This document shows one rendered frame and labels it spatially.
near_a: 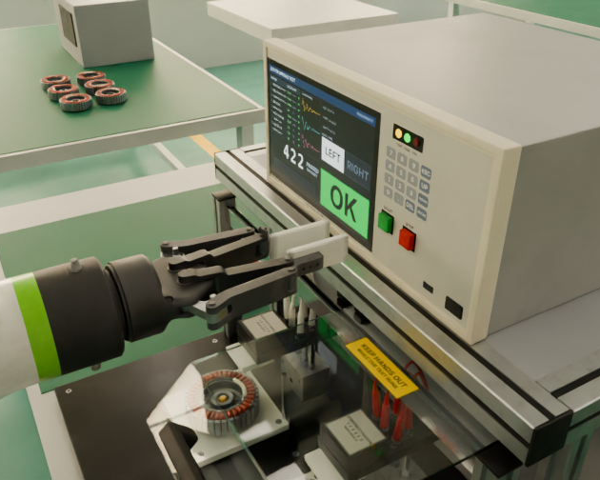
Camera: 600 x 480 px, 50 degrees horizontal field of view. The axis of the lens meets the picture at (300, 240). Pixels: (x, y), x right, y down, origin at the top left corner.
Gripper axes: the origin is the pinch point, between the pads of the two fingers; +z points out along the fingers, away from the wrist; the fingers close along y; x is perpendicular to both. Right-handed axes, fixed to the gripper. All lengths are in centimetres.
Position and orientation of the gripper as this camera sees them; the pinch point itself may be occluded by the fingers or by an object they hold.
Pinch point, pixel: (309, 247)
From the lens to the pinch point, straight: 66.2
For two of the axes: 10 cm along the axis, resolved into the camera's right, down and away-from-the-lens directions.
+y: 4.9, 4.4, -7.5
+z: 8.7, -2.5, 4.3
